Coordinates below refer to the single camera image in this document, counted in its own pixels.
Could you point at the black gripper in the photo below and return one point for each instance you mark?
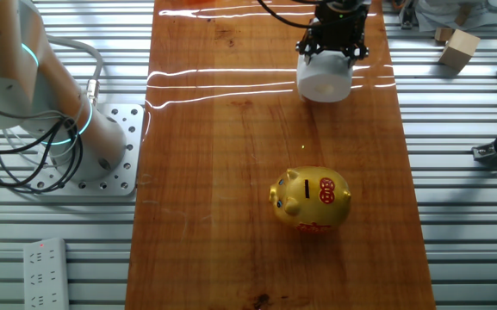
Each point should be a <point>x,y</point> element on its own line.
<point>338,26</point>

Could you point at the white toilet paper roll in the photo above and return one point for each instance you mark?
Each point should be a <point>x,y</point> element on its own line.
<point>323,79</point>

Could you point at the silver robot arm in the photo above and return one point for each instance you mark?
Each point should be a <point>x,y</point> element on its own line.
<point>97,142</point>

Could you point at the pale wooden block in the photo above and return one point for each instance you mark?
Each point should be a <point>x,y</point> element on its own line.
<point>443,34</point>

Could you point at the crumpled white tissue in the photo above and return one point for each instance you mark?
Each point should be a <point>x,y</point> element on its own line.
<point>442,13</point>

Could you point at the light wooden block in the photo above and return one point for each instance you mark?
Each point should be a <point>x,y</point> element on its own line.
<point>461,51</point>

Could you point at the golden piggy bank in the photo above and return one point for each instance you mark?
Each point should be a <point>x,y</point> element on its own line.
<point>312,200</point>

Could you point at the wooden board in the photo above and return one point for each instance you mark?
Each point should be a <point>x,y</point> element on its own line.
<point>231,194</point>

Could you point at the white power strip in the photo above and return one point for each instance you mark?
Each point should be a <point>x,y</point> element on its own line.
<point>45,275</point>

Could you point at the metal corner bracket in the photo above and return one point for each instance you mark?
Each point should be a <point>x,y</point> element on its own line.
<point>406,19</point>

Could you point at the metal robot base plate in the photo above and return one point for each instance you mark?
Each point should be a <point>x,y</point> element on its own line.
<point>132,150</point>

